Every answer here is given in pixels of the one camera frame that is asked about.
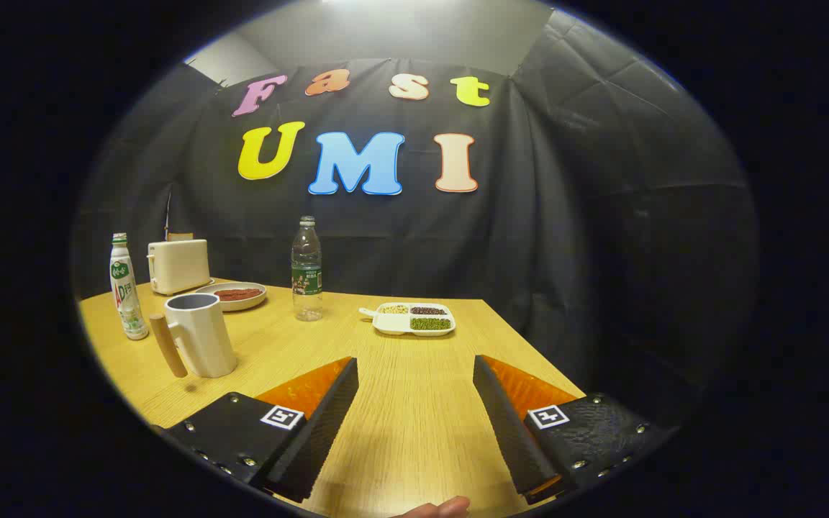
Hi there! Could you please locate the wooden table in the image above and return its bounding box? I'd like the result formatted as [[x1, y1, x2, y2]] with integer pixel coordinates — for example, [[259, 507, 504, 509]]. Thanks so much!
[[78, 277, 588, 518]]

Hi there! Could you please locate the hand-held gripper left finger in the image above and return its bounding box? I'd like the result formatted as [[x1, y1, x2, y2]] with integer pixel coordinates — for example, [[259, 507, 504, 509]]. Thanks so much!
[[152, 356, 359, 504]]

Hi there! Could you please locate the white cup wooden handle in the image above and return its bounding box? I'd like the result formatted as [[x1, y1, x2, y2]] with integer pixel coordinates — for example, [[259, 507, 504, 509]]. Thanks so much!
[[149, 292, 238, 380]]

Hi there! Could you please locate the white divided dish with beans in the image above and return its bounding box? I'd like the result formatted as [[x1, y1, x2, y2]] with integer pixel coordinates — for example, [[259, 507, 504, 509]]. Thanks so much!
[[358, 302, 457, 338]]

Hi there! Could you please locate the cream toaster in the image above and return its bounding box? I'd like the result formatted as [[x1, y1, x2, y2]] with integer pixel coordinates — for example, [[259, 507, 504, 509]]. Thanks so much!
[[146, 239, 212, 296]]

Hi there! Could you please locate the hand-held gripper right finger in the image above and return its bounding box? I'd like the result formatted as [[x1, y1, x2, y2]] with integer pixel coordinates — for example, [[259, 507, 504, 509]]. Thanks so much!
[[472, 354, 678, 506]]

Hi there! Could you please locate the white juice bottle green label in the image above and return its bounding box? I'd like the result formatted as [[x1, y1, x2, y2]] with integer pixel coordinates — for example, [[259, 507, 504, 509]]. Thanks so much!
[[111, 232, 150, 341]]

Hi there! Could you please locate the round plate with red food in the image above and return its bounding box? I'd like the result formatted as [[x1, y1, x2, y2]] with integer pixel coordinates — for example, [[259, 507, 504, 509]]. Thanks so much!
[[194, 281, 268, 312]]

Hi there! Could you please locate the clear plastic water bottle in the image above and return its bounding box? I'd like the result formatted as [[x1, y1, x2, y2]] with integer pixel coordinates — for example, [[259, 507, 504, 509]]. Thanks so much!
[[291, 215, 324, 322]]

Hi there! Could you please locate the black backdrop cloth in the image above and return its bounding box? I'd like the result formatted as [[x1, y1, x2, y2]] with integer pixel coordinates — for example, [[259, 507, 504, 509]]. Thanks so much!
[[73, 11, 761, 418]]

